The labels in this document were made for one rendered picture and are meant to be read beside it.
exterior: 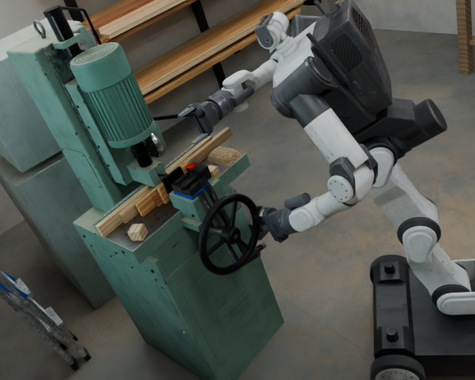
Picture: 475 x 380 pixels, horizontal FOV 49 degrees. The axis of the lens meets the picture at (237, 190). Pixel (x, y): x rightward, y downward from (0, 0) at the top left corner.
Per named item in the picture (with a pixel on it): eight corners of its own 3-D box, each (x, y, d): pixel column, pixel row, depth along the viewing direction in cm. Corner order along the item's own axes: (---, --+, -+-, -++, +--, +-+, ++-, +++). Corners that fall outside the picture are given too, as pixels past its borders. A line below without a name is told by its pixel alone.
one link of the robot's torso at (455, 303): (488, 277, 205) (487, 253, 198) (498, 317, 190) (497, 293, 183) (433, 280, 212) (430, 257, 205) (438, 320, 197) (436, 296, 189)
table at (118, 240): (156, 274, 168) (148, 261, 164) (105, 247, 188) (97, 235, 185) (269, 169, 198) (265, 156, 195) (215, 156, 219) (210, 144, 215)
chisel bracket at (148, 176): (157, 191, 188) (148, 172, 183) (134, 183, 197) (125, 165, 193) (171, 179, 192) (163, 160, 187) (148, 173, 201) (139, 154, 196)
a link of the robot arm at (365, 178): (344, 205, 154) (388, 185, 138) (323, 223, 149) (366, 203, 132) (324, 176, 154) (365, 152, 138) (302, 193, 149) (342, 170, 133)
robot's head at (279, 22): (298, 30, 155) (279, 7, 151) (289, 47, 148) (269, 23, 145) (281, 41, 159) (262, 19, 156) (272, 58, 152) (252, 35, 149)
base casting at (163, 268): (163, 281, 184) (154, 263, 179) (81, 238, 222) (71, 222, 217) (243, 206, 206) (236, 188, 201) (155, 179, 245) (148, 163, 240)
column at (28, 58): (121, 220, 207) (31, 53, 168) (92, 207, 222) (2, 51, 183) (161, 188, 219) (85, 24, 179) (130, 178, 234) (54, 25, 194)
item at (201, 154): (125, 223, 186) (121, 215, 184) (122, 222, 187) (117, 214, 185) (232, 136, 216) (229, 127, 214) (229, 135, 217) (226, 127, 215)
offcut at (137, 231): (142, 240, 174) (138, 231, 172) (131, 240, 176) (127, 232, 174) (148, 231, 178) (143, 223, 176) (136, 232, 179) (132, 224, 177)
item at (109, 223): (103, 237, 183) (97, 227, 180) (100, 236, 184) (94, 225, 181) (216, 146, 213) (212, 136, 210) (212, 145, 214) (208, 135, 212)
